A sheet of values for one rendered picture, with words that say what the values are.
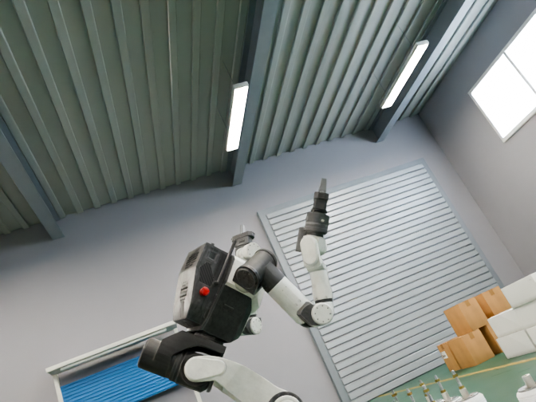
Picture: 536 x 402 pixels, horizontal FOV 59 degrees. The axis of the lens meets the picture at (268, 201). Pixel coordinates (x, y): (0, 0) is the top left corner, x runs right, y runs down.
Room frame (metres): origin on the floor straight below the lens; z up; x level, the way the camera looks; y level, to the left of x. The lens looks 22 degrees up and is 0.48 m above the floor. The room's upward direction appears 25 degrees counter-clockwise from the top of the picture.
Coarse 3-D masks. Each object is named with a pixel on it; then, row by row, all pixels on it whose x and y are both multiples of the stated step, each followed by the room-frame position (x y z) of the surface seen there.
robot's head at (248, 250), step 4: (248, 244) 1.84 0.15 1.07; (252, 244) 1.85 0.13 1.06; (256, 244) 1.86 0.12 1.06; (240, 248) 1.92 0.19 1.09; (244, 248) 1.85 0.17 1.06; (248, 248) 1.84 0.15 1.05; (252, 248) 1.85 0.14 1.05; (256, 248) 1.86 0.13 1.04; (260, 248) 1.87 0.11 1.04; (240, 252) 1.89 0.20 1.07; (244, 252) 1.85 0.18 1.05; (248, 252) 1.84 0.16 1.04; (252, 252) 1.85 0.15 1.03; (240, 256) 1.90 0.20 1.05; (244, 256) 1.86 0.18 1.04; (248, 256) 1.85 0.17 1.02; (244, 260) 1.86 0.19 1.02
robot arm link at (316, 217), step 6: (318, 192) 1.65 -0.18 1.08; (318, 198) 1.66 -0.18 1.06; (324, 198) 1.66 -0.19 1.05; (318, 204) 1.68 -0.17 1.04; (324, 204) 1.68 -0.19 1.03; (312, 210) 1.70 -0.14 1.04; (318, 210) 1.69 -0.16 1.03; (324, 210) 1.69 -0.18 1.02; (306, 216) 1.71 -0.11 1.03; (312, 216) 1.69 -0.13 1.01; (318, 216) 1.68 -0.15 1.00; (324, 216) 1.69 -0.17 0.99; (306, 222) 1.71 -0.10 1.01; (312, 222) 1.69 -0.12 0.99; (318, 222) 1.69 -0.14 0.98; (324, 222) 1.70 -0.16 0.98
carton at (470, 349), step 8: (464, 336) 5.25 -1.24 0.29; (472, 336) 5.28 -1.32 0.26; (480, 336) 5.30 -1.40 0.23; (448, 344) 5.51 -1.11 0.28; (456, 344) 5.37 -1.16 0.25; (464, 344) 5.24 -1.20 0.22; (472, 344) 5.26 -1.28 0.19; (480, 344) 5.29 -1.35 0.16; (456, 352) 5.45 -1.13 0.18; (464, 352) 5.32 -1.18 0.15; (472, 352) 5.25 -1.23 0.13; (480, 352) 5.27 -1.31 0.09; (488, 352) 5.30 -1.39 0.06; (464, 360) 5.39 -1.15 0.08; (472, 360) 5.26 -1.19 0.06; (480, 360) 5.26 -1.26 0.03
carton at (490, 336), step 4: (488, 324) 5.36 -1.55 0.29; (480, 328) 5.45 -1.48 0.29; (484, 328) 5.39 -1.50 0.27; (488, 328) 5.35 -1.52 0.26; (484, 332) 5.43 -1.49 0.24; (488, 332) 5.37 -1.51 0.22; (492, 332) 5.35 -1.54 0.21; (484, 336) 5.46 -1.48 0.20; (488, 336) 5.40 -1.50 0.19; (492, 336) 5.35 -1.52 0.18; (496, 336) 5.36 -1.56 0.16; (488, 340) 5.44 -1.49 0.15; (492, 340) 5.38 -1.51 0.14; (488, 344) 5.47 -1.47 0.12; (492, 344) 5.41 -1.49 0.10; (496, 344) 5.36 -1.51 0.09; (492, 348) 5.45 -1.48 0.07; (496, 348) 5.39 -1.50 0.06; (500, 348) 5.35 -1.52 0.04; (496, 352) 5.43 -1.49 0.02; (500, 352) 5.37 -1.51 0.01
